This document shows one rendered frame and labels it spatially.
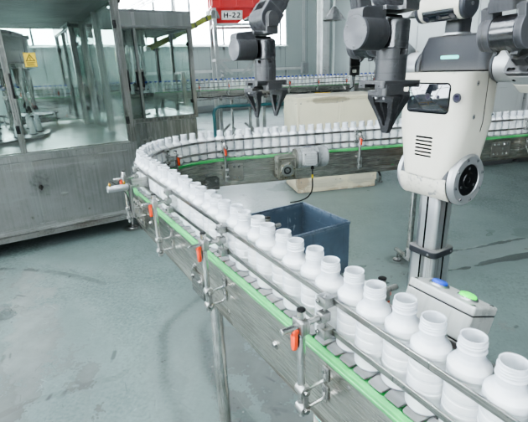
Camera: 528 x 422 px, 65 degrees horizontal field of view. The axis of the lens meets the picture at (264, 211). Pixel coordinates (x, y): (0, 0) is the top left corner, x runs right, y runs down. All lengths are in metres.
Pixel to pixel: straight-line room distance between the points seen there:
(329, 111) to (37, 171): 3.22
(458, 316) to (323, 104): 4.48
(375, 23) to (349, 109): 4.52
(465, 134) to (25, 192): 3.58
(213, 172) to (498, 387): 2.19
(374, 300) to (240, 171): 1.99
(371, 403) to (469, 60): 0.96
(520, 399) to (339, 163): 2.33
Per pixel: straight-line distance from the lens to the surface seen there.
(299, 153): 2.59
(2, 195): 4.14
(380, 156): 2.95
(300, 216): 1.87
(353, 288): 0.79
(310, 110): 5.11
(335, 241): 1.62
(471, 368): 0.67
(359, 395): 0.81
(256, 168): 2.66
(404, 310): 0.71
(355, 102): 5.32
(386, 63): 0.83
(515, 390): 0.64
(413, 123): 1.36
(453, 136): 1.29
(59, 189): 4.16
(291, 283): 0.92
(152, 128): 6.21
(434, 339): 0.68
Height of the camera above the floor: 1.52
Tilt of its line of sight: 19 degrees down
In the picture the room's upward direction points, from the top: 2 degrees counter-clockwise
